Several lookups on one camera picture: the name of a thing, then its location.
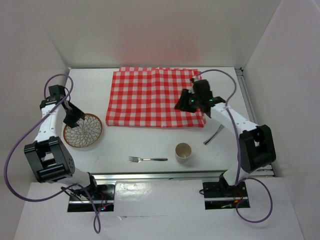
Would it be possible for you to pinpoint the aluminium rail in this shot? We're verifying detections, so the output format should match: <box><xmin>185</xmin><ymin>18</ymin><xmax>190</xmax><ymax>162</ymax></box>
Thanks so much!
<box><xmin>235</xmin><ymin>68</ymin><xmax>276</xmax><ymax>173</ymax></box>
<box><xmin>87</xmin><ymin>169</ymin><xmax>273</xmax><ymax>181</ymax></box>

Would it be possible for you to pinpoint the red white checkered cloth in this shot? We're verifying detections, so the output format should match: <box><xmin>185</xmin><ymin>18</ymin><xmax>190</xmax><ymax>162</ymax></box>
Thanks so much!
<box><xmin>105</xmin><ymin>67</ymin><xmax>206</xmax><ymax>128</ymax></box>

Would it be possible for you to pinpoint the beige paper cup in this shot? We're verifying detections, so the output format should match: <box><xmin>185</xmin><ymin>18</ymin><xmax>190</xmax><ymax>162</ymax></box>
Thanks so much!
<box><xmin>174</xmin><ymin>142</ymin><xmax>192</xmax><ymax>164</ymax></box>

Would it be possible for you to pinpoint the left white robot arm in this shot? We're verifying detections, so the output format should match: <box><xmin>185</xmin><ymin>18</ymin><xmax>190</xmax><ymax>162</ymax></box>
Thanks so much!
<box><xmin>24</xmin><ymin>85</ymin><xmax>99</xmax><ymax>200</ymax></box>

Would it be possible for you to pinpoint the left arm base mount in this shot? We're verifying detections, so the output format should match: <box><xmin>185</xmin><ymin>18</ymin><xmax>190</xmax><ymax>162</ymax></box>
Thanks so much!
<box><xmin>66</xmin><ymin>183</ymin><xmax>116</xmax><ymax>213</ymax></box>

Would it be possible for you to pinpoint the aluminium rail front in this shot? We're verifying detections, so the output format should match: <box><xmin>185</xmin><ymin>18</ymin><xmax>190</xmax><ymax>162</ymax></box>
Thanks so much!
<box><xmin>87</xmin><ymin>169</ymin><xmax>273</xmax><ymax>181</ymax></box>

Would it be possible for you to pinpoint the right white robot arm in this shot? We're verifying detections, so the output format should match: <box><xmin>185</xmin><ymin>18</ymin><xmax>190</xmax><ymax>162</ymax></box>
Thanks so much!
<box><xmin>175</xmin><ymin>79</ymin><xmax>276</xmax><ymax>196</ymax></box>

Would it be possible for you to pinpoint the silver knife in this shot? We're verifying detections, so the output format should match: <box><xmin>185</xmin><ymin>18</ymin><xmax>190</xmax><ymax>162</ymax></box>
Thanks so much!
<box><xmin>203</xmin><ymin>124</ymin><xmax>224</xmax><ymax>146</ymax></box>

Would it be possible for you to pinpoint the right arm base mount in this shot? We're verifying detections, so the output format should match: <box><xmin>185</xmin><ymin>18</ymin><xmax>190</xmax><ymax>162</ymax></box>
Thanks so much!
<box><xmin>198</xmin><ymin>178</ymin><xmax>251</xmax><ymax>210</ymax></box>

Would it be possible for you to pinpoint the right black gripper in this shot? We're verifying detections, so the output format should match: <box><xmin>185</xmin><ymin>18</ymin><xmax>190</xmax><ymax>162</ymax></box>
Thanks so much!
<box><xmin>173</xmin><ymin>88</ymin><xmax>201</xmax><ymax>114</ymax></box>

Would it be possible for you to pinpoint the silver fork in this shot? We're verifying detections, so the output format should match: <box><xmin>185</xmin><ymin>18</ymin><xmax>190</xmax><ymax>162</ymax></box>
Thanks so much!
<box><xmin>128</xmin><ymin>156</ymin><xmax>168</xmax><ymax>163</ymax></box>

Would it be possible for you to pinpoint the floral patterned plate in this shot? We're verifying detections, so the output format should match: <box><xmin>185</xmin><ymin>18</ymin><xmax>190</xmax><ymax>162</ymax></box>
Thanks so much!
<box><xmin>63</xmin><ymin>113</ymin><xmax>103</xmax><ymax>148</ymax></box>

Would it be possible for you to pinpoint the aluminium rail right side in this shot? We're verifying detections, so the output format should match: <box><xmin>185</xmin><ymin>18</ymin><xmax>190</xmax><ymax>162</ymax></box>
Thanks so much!
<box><xmin>235</xmin><ymin>68</ymin><xmax>276</xmax><ymax>173</ymax></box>

